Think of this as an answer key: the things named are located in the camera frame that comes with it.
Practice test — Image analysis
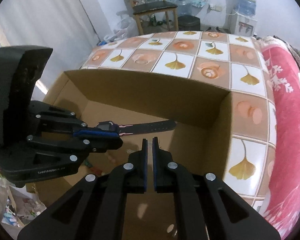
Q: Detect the pink strap smart watch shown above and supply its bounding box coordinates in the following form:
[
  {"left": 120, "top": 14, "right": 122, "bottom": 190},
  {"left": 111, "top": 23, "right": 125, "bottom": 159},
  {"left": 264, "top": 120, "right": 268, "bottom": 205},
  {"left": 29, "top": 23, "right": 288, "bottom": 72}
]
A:
[{"left": 96, "top": 120, "right": 177, "bottom": 136}]

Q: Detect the brown cardboard box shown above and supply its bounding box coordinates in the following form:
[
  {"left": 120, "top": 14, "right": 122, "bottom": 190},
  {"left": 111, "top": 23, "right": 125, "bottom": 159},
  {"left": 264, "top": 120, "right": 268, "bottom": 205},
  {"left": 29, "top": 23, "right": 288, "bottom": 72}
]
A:
[{"left": 36, "top": 68, "right": 232, "bottom": 239}]

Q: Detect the pink floral blanket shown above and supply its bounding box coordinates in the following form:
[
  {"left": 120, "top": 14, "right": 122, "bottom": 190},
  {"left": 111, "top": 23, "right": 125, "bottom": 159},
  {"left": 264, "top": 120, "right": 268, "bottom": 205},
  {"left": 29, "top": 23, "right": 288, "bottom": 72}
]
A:
[{"left": 257, "top": 36, "right": 300, "bottom": 239}]

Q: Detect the white plastic bag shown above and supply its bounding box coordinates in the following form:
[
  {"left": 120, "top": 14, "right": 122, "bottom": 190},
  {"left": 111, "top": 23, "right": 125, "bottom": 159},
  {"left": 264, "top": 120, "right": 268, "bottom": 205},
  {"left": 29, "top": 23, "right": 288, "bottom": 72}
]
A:
[{"left": 104, "top": 16, "right": 139, "bottom": 43}]

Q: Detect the white curtain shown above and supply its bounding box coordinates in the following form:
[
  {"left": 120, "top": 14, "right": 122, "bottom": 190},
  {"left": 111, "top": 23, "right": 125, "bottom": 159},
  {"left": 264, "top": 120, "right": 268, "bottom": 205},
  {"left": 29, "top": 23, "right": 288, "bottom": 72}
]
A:
[{"left": 0, "top": 0, "right": 99, "bottom": 100}]

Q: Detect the ginkgo pattern tablecloth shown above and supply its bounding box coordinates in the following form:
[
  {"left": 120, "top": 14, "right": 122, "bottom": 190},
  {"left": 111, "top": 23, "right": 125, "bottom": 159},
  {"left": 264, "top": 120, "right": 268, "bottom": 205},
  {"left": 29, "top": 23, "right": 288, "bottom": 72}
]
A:
[{"left": 83, "top": 31, "right": 277, "bottom": 212}]

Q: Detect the wooden chair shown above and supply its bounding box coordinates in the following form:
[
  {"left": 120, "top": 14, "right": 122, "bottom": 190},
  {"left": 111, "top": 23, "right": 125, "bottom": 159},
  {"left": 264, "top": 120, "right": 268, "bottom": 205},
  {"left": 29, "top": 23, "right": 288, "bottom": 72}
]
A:
[{"left": 129, "top": 0, "right": 179, "bottom": 35}]

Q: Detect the black trash bin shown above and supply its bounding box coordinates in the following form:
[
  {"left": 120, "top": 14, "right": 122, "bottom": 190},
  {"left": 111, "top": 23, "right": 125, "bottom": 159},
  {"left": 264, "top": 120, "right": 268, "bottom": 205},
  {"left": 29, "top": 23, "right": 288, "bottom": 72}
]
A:
[{"left": 178, "top": 15, "right": 200, "bottom": 31}]

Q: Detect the water dispenser with bottle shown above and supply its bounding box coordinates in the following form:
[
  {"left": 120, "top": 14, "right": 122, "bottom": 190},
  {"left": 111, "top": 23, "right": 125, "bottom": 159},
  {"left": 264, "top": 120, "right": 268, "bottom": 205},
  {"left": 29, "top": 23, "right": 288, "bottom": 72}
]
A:
[{"left": 229, "top": 0, "right": 257, "bottom": 37}]

